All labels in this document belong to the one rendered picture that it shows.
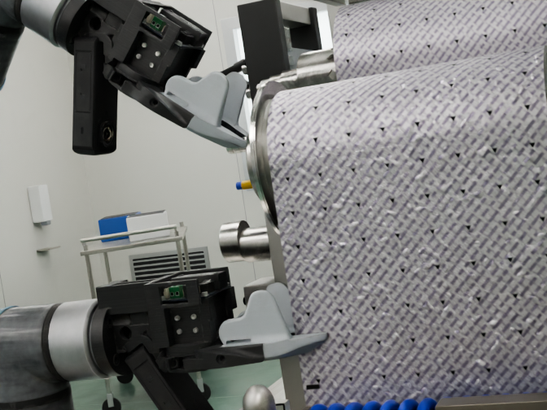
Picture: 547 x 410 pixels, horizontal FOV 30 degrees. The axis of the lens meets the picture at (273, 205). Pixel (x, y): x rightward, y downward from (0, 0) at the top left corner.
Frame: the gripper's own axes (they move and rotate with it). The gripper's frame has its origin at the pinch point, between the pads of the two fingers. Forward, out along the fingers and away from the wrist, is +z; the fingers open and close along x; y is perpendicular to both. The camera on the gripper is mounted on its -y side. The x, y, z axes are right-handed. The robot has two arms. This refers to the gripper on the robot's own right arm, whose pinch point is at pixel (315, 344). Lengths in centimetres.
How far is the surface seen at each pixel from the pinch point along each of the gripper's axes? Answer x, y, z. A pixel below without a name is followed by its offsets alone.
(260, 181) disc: -1.1, 14.7, -2.4
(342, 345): -0.3, -0.2, 2.5
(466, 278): -0.2, 4.5, 13.7
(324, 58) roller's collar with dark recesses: 28.5, 26.5, -4.2
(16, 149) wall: 477, 44, -357
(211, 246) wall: 556, -41, -268
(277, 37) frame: 33.0, 30.4, -10.9
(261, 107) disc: 1.8, 20.9, -2.3
